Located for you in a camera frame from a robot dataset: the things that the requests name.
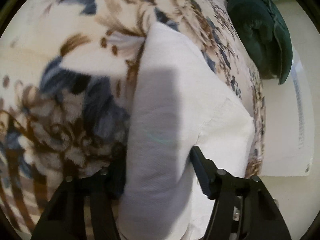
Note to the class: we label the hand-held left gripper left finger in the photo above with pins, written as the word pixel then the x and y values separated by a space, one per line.
pixel 100 187

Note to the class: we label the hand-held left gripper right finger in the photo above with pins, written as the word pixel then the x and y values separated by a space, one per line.
pixel 203 170

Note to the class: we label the white pants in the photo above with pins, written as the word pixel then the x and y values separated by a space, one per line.
pixel 175 105

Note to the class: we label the white headboard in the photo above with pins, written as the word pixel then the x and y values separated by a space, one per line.
pixel 280 130

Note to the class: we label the floral bed blanket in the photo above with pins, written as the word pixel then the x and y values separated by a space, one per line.
pixel 62 55

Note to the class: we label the dark green cushion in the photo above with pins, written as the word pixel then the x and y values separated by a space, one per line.
pixel 255 30

